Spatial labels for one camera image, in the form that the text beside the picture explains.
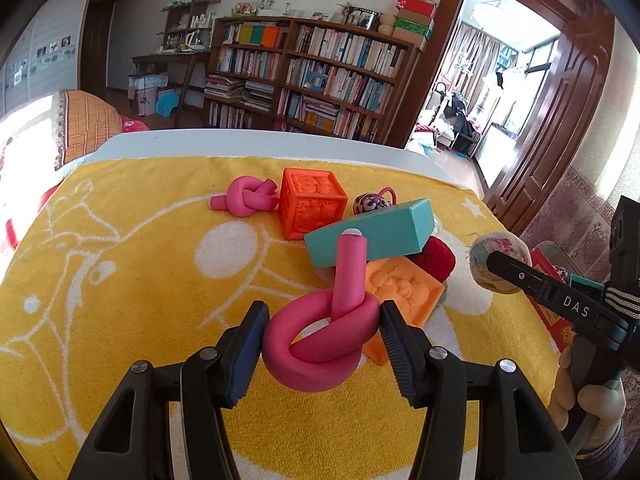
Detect teal box lid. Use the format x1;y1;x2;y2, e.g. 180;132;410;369
304;198;435;269

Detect white wardrobe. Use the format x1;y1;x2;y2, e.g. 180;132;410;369
1;0;89;115

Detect yellow patterned towel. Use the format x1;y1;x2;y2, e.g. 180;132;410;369
0;154;561;480

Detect small pink foam knot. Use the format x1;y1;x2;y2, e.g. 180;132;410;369
208;176;279;218

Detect wooden bookshelf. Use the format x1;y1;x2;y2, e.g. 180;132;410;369
204;16;419;144

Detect stacked gift boxes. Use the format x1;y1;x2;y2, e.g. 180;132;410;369
378;0;437;51

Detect dark orange rubber block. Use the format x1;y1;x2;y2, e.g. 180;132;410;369
278;168;348;240

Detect teal box tray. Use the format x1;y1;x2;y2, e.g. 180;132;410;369
568;273;604;294

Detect red pompom ball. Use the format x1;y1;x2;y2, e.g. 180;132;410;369
408;236;457;283

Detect right hand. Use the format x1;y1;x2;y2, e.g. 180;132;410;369
548;346;626;454

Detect orange plaid pillow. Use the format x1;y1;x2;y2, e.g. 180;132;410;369
54;90;122;168

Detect light orange rubber block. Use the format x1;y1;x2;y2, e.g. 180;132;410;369
360;254;446;366

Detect wooden desk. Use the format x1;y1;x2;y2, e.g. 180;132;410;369
131;51;209;128

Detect red biscuit tin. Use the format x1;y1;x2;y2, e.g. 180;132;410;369
527;242;606;354

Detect wooden door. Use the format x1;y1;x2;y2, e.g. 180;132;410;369
485;12;614;235

